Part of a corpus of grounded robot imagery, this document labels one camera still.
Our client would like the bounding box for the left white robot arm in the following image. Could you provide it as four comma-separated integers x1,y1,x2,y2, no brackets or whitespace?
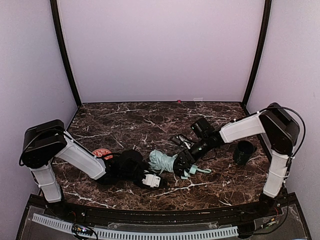
19,119,167,204

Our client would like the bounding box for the dark green ceramic cup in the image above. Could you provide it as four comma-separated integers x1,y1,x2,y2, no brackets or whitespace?
232,140,257,166

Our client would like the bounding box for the white slotted cable duct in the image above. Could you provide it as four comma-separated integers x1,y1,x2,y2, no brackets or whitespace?
31,213,239,240

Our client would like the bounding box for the left black frame post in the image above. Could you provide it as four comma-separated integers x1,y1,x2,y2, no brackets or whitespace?
49,0,82,108

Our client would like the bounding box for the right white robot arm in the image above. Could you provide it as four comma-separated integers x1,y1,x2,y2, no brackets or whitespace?
173,102,302,199

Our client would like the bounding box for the orange patterned ceramic bowl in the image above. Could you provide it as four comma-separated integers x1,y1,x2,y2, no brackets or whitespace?
92,148,112,157

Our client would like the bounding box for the black front table rail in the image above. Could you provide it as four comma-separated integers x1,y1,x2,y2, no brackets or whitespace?
29,193,296,227

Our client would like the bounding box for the black frame post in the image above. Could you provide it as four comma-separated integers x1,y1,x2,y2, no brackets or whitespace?
241,0,272,108
49,0,82,108

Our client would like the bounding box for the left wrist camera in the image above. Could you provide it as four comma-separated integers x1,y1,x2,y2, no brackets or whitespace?
142,173,161,188

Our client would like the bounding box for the right black frame post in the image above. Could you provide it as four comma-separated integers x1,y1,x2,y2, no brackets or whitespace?
241,0,272,108

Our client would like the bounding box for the mint green folding umbrella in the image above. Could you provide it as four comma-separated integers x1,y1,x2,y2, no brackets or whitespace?
148,150,212,180

